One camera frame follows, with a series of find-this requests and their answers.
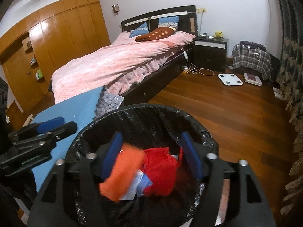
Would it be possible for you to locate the orange knitted cloth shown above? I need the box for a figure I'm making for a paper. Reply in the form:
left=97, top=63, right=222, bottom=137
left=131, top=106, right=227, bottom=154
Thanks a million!
left=99, top=143, right=145, bottom=202

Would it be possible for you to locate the red cloth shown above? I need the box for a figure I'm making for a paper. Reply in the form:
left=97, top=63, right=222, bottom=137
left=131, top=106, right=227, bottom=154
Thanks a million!
left=141, top=147, right=183, bottom=197

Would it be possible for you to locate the white paper box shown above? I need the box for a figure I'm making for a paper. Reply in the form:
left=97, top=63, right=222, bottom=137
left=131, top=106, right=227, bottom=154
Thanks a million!
left=120, top=170, right=153, bottom=201

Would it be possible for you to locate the black trash bin with liner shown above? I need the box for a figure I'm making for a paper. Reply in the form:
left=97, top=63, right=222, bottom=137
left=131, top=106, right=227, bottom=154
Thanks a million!
left=65, top=104, right=219, bottom=226

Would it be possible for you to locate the small white wooden stool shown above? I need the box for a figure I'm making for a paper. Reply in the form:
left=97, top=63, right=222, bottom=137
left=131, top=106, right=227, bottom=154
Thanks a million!
left=23, top=114, right=34, bottom=127

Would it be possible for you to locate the blue table cloth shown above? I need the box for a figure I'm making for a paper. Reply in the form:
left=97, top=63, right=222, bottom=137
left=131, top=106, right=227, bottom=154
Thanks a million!
left=32, top=87, right=103, bottom=190

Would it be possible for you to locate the grey quilted pad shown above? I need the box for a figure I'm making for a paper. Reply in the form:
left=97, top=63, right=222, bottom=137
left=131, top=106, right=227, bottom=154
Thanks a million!
left=94, top=87, right=124, bottom=120

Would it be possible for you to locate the white bathroom scale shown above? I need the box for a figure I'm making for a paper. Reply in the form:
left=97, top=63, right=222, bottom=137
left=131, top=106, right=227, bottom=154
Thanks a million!
left=218, top=74, right=243, bottom=86

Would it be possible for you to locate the red white floor scale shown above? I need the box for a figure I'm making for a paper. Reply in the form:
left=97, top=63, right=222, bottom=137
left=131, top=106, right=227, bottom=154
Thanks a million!
left=243, top=73, right=262, bottom=87

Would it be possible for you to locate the black nightstand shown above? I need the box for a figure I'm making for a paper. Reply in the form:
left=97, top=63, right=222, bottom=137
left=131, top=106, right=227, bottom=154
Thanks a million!
left=193, top=37, right=229, bottom=73

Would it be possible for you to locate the bed with pink duvet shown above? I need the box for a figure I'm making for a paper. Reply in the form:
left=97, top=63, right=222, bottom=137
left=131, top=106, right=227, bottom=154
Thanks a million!
left=51, top=5, right=198, bottom=105

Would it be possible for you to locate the wooden wardrobe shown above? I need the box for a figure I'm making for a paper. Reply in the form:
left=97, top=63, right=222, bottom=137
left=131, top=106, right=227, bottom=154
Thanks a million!
left=1, top=0, right=110, bottom=112

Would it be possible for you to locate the plaid shirt on chair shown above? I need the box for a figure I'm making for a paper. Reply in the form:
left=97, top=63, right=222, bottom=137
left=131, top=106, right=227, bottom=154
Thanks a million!
left=232, top=41, right=273, bottom=80

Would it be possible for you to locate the left blue pillow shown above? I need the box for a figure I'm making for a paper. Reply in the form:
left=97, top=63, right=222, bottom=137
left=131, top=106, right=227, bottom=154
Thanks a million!
left=129, top=22, right=149, bottom=38

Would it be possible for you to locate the blue pillow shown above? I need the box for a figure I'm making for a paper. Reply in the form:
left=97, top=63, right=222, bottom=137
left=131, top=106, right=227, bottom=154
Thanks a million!
left=158, top=15, right=179, bottom=29
left=129, top=22, right=149, bottom=38

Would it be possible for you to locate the brown dotted pillow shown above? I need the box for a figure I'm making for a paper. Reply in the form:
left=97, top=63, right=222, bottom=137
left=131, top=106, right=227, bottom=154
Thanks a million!
left=135, top=27, right=177, bottom=42

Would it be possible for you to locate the yellow plush toy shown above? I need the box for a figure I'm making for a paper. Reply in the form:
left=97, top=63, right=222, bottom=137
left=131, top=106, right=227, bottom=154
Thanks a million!
left=214, top=31, right=223, bottom=40

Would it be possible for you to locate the patterned curtain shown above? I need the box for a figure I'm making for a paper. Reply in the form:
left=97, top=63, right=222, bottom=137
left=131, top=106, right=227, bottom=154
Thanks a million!
left=277, top=0, right=302, bottom=216

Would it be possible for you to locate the right blue pillow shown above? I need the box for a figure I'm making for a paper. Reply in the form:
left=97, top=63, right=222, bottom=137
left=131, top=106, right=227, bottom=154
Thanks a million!
left=158, top=15, right=179, bottom=29

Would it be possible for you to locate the white charging cable on floor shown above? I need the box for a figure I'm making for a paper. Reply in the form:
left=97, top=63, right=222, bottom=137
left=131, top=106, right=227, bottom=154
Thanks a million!
left=182, top=48, right=215, bottom=76

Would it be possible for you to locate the left wall lamp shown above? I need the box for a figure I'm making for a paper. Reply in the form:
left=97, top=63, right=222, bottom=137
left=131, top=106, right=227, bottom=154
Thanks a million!
left=112, top=4, right=120, bottom=13

